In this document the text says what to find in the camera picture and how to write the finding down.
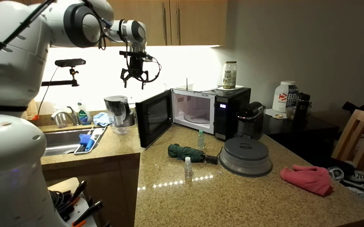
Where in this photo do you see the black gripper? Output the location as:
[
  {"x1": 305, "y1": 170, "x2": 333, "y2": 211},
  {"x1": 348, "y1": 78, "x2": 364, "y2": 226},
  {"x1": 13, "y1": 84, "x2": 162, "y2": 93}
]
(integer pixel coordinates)
[{"x1": 121, "y1": 50, "x2": 154, "y2": 90}]

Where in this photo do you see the black microwave oven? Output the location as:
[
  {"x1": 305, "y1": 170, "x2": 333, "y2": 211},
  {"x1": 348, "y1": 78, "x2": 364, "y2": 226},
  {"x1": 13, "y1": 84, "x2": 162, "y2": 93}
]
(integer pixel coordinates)
[{"x1": 136, "y1": 87, "x2": 252, "y2": 148}]

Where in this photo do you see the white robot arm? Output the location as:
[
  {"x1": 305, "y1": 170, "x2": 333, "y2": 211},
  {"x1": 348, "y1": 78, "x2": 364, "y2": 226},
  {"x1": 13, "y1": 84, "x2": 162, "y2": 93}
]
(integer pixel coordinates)
[{"x1": 0, "y1": 0, "x2": 147, "y2": 227}]

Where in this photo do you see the glass jar on microwave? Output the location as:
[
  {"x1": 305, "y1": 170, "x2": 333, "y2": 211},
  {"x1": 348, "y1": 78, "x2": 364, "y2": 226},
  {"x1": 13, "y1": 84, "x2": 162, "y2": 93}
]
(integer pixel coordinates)
[{"x1": 223, "y1": 61, "x2": 237, "y2": 88}]

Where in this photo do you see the grey collapsible microwave cover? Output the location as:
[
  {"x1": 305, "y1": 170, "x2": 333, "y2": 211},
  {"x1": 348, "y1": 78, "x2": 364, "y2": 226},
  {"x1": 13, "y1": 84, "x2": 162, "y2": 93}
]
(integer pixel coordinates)
[{"x1": 219, "y1": 137, "x2": 274, "y2": 177}]

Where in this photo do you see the water filter pitcher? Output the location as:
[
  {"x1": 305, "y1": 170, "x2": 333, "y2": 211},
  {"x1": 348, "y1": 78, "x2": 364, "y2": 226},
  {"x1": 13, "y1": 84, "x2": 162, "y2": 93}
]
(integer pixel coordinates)
[{"x1": 104, "y1": 96, "x2": 135, "y2": 134}]

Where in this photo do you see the dish soap bottle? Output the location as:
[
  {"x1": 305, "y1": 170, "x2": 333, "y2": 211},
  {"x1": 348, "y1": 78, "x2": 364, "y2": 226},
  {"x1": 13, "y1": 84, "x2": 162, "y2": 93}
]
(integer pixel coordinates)
[{"x1": 78, "y1": 102, "x2": 90, "y2": 125}]

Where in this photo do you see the blue sponge tray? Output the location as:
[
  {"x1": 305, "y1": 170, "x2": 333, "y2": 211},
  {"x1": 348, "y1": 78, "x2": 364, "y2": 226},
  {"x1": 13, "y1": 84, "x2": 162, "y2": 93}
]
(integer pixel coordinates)
[{"x1": 74, "y1": 127, "x2": 105, "y2": 155}]

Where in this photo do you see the small green bottle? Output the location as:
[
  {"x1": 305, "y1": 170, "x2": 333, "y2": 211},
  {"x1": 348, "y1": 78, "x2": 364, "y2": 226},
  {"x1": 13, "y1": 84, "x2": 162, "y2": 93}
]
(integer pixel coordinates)
[{"x1": 198, "y1": 130, "x2": 207, "y2": 150}]

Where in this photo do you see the steel kitchen sink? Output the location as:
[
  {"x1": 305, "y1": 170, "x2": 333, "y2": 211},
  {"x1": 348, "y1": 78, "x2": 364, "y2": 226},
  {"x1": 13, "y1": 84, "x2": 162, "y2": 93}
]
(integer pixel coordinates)
[{"x1": 45, "y1": 129, "x2": 89, "y2": 156}]

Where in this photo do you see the small clear bottle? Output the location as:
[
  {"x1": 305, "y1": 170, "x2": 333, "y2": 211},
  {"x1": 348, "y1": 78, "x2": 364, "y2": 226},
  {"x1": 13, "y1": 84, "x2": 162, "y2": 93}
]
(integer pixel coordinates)
[{"x1": 185, "y1": 156, "x2": 194, "y2": 178}]

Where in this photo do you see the black coffee maker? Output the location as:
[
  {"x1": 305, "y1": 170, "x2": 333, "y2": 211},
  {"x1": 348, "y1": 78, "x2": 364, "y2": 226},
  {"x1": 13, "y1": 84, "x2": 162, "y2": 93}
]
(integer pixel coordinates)
[{"x1": 237, "y1": 102, "x2": 265, "y2": 140}]

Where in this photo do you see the white plastic jug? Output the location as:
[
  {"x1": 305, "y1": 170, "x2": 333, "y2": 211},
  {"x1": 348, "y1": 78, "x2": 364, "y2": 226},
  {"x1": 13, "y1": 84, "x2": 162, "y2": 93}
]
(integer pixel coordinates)
[{"x1": 272, "y1": 81, "x2": 296, "y2": 112}]

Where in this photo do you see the black dark bottle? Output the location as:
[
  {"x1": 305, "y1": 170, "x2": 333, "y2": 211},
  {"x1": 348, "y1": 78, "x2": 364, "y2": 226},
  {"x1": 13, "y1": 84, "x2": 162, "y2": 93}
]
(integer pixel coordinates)
[{"x1": 295, "y1": 93, "x2": 310, "y2": 121}]

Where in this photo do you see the pink cloth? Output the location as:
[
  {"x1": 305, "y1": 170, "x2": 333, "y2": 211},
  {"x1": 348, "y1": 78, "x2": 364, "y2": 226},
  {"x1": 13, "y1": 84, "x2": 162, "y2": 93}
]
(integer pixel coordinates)
[{"x1": 280, "y1": 165, "x2": 334, "y2": 197}]

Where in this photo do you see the black camera on stand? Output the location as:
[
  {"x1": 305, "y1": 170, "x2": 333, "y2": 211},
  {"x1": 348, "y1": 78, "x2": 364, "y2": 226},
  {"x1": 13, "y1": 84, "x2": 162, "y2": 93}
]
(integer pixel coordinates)
[{"x1": 42, "y1": 58, "x2": 87, "y2": 87}]

